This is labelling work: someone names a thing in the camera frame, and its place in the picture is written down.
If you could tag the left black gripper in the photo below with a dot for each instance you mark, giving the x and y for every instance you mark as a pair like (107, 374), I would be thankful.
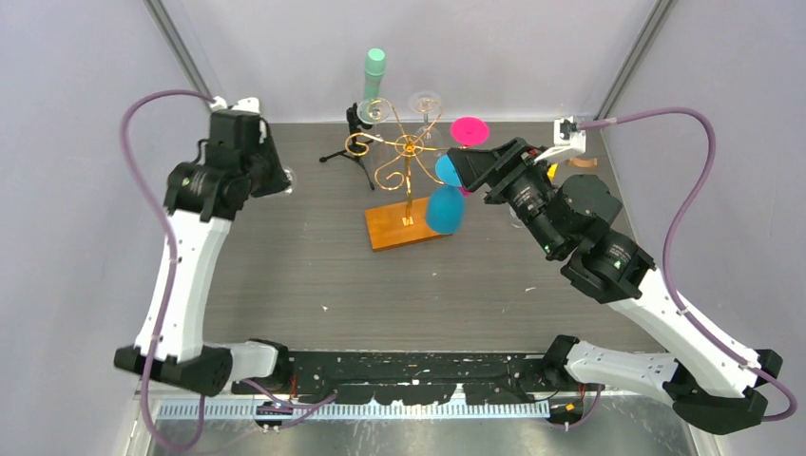
(278, 180)

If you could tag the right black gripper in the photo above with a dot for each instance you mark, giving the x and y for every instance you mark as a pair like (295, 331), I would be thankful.
(476, 167)

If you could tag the clear front wine glass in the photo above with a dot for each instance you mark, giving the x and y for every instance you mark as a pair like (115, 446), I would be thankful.
(290, 180)

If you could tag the clear wine glass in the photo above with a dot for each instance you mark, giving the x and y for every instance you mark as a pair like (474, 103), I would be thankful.
(290, 180)
(429, 106)
(371, 112)

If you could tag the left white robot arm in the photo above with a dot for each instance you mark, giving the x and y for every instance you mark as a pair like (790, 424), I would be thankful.
(237, 162)

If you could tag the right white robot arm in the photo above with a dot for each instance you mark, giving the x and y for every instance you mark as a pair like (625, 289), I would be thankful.
(709, 379)

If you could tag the blue wine glass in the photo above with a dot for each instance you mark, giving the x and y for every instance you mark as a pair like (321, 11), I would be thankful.
(446, 206)

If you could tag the pink wine glass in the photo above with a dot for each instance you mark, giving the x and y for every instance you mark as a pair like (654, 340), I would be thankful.
(467, 132)

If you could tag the clear rear right wine glass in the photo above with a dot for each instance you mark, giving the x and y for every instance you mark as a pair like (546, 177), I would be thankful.
(429, 106)

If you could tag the clear rear left wine glass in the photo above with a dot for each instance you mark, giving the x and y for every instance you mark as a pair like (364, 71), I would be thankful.
(371, 112)

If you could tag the yellow wooden block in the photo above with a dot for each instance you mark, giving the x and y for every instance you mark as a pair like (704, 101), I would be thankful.
(551, 171)

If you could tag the brown wooden arch block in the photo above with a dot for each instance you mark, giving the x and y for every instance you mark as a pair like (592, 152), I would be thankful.
(583, 163)

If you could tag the small black tripod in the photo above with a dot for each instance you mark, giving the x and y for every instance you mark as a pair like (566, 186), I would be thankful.
(354, 144)

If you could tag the mint green bottle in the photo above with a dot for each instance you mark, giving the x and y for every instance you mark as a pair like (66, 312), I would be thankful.
(374, 70)

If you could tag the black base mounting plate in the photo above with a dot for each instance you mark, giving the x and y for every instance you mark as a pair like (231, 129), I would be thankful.
(417, 378)

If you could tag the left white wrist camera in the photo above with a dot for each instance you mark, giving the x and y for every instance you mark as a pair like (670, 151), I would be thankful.
(249, 104)

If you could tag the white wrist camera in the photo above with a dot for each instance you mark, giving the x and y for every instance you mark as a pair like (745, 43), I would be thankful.
(249, 104)
(569, 142)

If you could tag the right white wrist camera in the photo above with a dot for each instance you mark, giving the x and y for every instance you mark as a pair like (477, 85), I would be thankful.
(569, 142)

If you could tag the gold wire glass rack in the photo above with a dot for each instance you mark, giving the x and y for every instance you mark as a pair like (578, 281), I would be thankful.
(403, 223)

